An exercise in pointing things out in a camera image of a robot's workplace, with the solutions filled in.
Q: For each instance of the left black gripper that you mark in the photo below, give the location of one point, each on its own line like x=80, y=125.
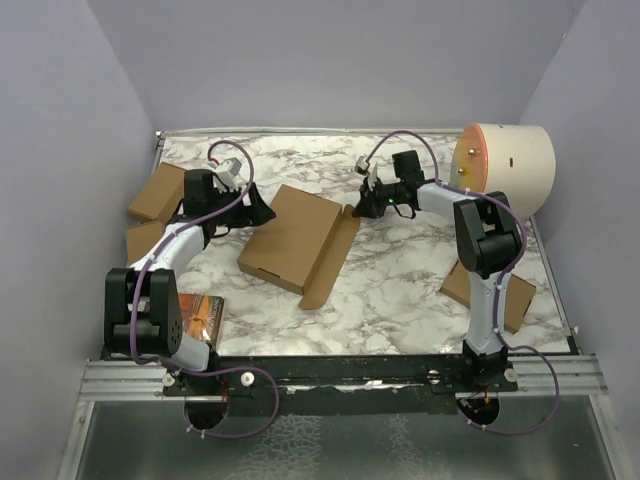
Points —
x=252, y=215

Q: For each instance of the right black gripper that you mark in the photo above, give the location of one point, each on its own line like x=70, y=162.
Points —
x=369, y=206

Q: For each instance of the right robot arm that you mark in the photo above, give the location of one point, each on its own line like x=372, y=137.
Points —
x=488, y=243

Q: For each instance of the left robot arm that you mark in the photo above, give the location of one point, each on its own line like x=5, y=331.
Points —
x=142, y=314

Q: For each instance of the white cylinder container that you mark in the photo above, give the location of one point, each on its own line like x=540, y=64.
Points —
x=518, y=160

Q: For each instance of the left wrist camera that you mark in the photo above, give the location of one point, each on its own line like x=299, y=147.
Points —
x=225, y=174

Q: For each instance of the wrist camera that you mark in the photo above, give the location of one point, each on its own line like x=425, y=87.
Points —
x=225, y=174
x=364, y=168

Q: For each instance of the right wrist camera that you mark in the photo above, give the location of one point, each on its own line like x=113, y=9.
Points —
x=364, y=168

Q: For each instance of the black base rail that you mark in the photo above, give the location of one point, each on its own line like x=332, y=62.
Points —
x=256, y=386

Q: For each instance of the aluminium frame profile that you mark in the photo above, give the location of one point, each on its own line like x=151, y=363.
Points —
x=121, y=381

